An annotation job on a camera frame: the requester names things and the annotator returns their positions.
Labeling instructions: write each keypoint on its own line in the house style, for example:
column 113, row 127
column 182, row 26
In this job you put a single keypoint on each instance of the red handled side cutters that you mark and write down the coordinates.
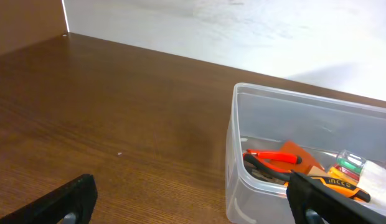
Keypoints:
column 260, row 160

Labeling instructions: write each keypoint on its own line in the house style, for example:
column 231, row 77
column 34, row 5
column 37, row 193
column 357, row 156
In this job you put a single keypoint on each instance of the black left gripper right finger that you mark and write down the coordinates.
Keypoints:
column 312, row 202

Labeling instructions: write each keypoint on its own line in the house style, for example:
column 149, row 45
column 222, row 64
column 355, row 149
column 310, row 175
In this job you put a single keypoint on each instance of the orange black long-nose pliers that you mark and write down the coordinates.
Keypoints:
column 345, row 188

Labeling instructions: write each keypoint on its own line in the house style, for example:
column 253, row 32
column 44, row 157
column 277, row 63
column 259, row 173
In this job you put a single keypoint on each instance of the clear box of coloured bits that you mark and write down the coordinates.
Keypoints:
column 363, row 173

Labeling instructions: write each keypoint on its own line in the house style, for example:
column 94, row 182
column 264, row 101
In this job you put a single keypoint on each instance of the clear plastic storage container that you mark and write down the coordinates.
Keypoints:
column 264, row 118

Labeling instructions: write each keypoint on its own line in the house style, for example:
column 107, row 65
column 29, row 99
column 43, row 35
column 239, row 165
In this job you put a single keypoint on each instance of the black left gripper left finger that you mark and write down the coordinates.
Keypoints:
column 72, row 202

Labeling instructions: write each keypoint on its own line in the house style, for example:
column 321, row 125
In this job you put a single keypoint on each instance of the orange scraper with wooden handle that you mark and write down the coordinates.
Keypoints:
column 308, row 166

